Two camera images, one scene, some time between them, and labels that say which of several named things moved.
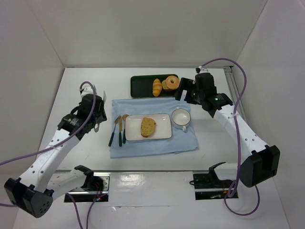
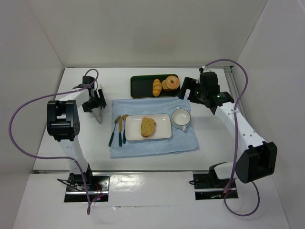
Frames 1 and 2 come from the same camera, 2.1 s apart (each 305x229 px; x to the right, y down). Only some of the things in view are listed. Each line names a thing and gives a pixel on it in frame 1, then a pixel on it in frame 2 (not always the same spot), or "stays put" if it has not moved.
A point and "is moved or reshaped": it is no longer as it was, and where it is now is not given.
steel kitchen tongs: (96, 125) is moved or reshaped
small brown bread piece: (164, 84) stays put
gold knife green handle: (120, 129) stays put
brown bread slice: (147, 127) stays put
